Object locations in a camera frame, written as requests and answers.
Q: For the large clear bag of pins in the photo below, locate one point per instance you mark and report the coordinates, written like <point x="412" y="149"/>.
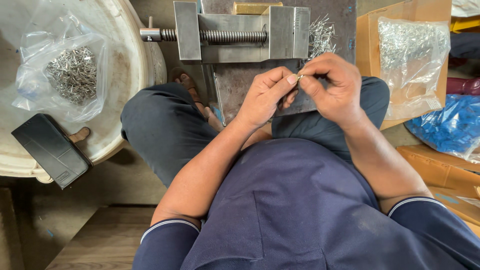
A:
<point x="410" y="63"/>

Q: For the person's left hand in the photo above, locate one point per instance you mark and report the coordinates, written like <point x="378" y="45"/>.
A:
<point x="258" y="99"/>

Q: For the grey metal base plate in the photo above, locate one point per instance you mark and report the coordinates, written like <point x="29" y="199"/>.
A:
<point x="277" y="56"/>

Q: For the black phone wallet case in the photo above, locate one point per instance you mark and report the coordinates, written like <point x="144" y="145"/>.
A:
<point x="50" y="150"/>

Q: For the bag of blue plastic parts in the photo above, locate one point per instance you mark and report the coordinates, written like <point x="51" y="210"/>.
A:
<point x="450" y="125"/>

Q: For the brown cardboard box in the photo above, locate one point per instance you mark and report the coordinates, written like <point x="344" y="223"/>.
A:
<point x="403" y="63"/>

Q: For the orange cardboard box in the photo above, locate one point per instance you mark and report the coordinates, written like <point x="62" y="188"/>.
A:
<point x="442" y="180"/>

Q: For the yellow box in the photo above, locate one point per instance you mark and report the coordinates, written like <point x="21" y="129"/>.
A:
<point x="465" y="23"/>

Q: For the white round plastic tub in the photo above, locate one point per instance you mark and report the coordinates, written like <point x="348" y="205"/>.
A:
<point x="75" y="86"/>

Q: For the clear bag of metal pins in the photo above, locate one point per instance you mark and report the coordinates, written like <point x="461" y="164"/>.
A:
<point x="63" y="71"/>

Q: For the brown sandal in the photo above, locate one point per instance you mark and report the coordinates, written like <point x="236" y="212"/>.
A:
<point x="189" y="88"/>

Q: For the brass block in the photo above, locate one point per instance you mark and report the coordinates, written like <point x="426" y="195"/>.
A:
<point x="257" y="7"/>

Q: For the maroon container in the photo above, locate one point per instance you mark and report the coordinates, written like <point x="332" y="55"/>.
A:
<point x="463" y="86"/>

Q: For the pile of loose metal pins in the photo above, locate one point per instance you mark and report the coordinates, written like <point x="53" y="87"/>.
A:
<point x="321" y="37"/>

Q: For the steel bench vise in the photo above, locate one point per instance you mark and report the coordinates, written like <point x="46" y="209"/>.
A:
<point x="240" y="33"/>

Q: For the person's right hand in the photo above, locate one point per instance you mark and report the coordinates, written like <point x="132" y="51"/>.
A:
<point x="335" y="90"/>

